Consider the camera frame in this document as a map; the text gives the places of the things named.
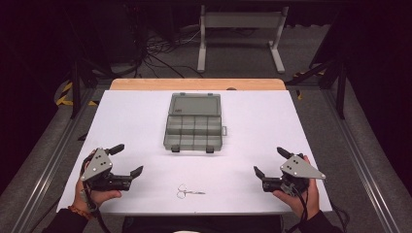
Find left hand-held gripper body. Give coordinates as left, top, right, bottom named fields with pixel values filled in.
left=80, top=147, right=134, bottom=192

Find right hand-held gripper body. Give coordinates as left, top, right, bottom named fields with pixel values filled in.
left=260, top=153, right=326, bottom=197

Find small metal scissors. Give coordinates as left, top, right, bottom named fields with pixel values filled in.
left=176, top=183, right=207, bottom=199

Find grey plastic compartment box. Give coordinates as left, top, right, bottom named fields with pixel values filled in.
left=162, top=92, right=228, bottom=154

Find person's left hand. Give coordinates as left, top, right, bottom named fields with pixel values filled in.
left=72, top=149, right=123, bottom=214

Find person's right hand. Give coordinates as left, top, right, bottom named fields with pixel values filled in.
left=271, top=154, right=326, bottom=221

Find white table board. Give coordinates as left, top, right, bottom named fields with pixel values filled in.
left=56, top=89, right=333, bottom=216

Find black metal stand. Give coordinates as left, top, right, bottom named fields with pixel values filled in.
left=285, top=57, right=348, bottom=120
left=68, top=48, right=99, bottom=119

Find yellow black hazard tape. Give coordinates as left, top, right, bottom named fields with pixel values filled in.
left=54, top=81, right=99, bottom=108

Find person's torso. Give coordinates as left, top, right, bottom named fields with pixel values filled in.
left=121, top=215, right=284, bottom=233

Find wooden table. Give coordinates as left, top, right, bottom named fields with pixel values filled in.
left=109, top=78, right=288, bottom=91

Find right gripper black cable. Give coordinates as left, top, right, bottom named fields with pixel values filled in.
left=285, top=184, right=309, bottom=233

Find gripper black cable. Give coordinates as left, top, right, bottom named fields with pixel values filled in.
left=285, top=184, right=309, bottom=233
left=81, top=161, right=113, bottom=233

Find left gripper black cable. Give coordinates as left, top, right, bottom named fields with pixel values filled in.
left=81, top=161, right=113, bottom=233

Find aluminium floor rail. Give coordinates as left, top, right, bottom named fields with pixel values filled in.
left=9, top=86, right=105, bottom=233
left=319, top=86, right=402, bottom=233

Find orange bead bracelet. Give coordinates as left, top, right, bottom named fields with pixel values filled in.
left=67, top=204, right=90, bottom=221

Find black floor cables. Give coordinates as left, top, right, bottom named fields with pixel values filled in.
left=134, top=27, right=206, bottom=80

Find white metal stand frame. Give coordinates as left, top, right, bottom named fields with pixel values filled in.
left=196, top=4, right=290, bottom=75

